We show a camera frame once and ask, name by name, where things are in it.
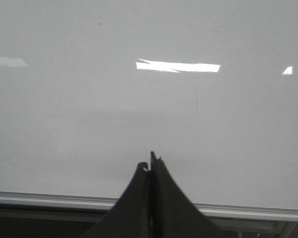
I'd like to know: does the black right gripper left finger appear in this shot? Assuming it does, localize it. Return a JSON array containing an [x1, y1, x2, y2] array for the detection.
[[81, 162, 150, 238]]

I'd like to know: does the white whiteboard with aluminium frame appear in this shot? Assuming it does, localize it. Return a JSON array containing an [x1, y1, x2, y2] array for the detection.
[[0, 0, 298, 236]]

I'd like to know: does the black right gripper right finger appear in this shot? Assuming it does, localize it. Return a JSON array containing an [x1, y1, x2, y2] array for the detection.
[[150, 151, 226, 238]]

